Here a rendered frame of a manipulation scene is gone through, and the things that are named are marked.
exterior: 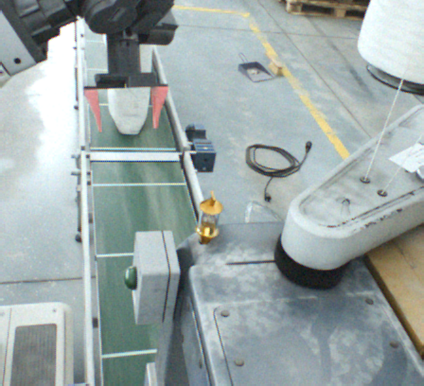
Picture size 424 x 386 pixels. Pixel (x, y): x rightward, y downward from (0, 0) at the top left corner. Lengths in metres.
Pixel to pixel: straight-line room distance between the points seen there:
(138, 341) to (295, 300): 1.19
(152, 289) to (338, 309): 0.22
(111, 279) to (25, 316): 0.30
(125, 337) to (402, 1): 1.37
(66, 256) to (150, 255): 1.94
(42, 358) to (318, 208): 1.40
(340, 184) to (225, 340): 0.25
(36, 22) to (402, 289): 0.62
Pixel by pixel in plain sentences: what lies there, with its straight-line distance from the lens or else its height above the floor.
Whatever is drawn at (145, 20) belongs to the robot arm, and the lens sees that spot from 0.94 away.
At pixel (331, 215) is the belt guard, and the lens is 0.66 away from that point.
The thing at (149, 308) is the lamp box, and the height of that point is 1.27.
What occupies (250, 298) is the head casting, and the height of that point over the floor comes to 1.34.
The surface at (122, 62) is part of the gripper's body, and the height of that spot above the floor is 1.40.
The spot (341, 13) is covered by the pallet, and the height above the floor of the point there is 0.06.
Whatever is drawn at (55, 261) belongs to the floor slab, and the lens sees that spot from 2.59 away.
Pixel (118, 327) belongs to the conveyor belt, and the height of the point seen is 0.38.
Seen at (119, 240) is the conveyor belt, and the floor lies 0.38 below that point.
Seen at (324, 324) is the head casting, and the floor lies 1.34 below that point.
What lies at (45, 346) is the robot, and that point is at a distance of 1.96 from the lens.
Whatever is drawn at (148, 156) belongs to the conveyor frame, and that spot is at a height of 0.38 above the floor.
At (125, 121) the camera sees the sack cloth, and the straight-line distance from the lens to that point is 2.72.
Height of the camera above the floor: 1.80
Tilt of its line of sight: 31 degrees down
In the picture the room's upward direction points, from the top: 12 degrees clockwise
